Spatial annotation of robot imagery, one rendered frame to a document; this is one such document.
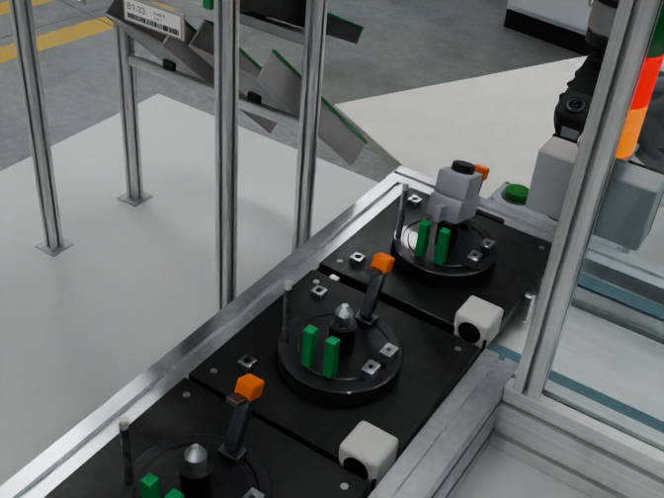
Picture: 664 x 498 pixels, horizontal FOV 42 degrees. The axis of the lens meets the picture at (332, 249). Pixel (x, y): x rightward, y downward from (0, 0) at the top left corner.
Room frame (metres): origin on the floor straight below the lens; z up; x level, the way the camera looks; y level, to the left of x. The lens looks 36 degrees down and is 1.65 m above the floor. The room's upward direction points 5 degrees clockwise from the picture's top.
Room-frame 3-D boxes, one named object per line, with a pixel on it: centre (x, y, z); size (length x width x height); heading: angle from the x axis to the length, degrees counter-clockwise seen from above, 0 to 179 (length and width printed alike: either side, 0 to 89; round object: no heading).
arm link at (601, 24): (1.11, -0.34, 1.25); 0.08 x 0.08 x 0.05
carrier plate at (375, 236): (0.94, -0.15, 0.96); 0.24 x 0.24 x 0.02; 60
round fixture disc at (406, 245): (0.94, -0.15, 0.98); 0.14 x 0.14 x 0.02
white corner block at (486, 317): (0.81, -0.18, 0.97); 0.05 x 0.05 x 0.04; 60
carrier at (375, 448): (0.72, -0.02, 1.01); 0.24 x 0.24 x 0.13; 60
